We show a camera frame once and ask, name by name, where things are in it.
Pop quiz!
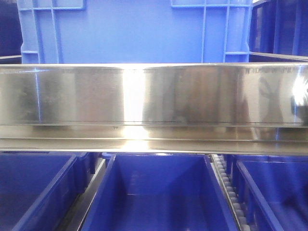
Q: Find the white roller conveyor track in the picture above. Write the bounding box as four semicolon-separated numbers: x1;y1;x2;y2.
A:
210;154;251;231

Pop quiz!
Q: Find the light blue upper crate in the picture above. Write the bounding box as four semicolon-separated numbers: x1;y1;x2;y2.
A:
17;0;252;64

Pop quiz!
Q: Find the dark blue upper right bin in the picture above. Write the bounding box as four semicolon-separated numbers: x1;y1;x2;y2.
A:
249;0;308;61

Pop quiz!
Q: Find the dark blue bin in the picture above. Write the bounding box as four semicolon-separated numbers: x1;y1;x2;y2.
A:
249;0;308;61
0;0;23;56

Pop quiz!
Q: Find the dark blue upper left bin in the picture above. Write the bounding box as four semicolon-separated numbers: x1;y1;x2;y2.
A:
0;0;23;56

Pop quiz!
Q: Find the stainless steel shelf rail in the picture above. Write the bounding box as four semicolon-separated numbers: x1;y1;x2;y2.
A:
0;63;308;155

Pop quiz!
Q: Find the steel divider rail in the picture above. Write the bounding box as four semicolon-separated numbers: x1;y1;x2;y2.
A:
56;158;106;231

